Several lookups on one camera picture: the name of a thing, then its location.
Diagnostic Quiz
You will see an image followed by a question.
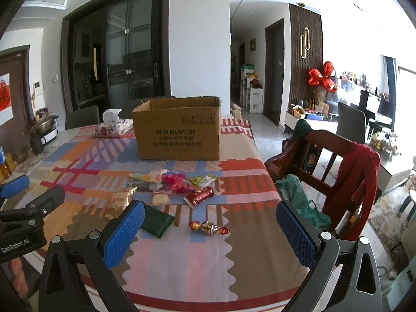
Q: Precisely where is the silver electric cooking pot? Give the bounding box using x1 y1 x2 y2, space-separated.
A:
23 113 59 145

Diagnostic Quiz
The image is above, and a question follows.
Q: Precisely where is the red foil balloon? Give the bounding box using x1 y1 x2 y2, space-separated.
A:
307 61 337 94

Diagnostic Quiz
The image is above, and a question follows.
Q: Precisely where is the white pastry snack packet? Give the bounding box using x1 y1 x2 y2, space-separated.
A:
129 168 168 183

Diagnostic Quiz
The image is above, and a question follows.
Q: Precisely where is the dark wooden chair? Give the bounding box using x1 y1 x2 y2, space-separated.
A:
264 129 381 241

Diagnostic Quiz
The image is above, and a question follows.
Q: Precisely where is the red snack packet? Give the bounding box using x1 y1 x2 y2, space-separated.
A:
183 186 214 209

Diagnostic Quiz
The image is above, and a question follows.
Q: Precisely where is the grey dining chair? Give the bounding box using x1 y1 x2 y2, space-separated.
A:
65 106 100 130

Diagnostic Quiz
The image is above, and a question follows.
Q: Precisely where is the floral tissue box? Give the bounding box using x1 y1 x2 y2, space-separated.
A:
94 108 133 137

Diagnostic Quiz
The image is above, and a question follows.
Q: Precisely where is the brown cardboard box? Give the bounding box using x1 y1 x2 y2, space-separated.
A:
131 96 222 161

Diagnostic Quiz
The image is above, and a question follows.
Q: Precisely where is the green yellow snack packet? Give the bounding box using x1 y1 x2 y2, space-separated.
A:
189 174 217 189

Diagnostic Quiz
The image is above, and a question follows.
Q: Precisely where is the green cloth on chair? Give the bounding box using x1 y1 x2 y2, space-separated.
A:
275 174 332 231

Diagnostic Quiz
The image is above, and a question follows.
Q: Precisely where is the black mug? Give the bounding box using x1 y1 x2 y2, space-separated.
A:
30 136 44 155

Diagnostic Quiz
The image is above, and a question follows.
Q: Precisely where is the red gold wrapped candy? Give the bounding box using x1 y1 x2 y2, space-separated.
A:
189 220 229 236

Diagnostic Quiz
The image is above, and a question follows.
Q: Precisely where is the pink hawthorn snack packet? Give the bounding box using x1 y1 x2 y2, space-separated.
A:
162 173 197 194

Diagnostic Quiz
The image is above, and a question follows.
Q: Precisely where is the beige snack packet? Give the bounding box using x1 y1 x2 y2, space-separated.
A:
104 187 137 220

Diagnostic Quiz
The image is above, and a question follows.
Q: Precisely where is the dark green pouch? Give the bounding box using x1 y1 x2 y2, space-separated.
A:
141 204 174 239

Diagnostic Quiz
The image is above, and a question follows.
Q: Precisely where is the yellow cracker snack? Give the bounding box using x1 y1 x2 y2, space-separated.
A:
152 192 171 206

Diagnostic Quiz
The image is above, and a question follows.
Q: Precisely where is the red garment on chair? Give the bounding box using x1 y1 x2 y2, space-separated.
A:
322 142 380 241

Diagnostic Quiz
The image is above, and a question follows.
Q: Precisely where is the colourful patterned tablecloth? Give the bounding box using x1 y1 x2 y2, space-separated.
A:
6 118 307 311

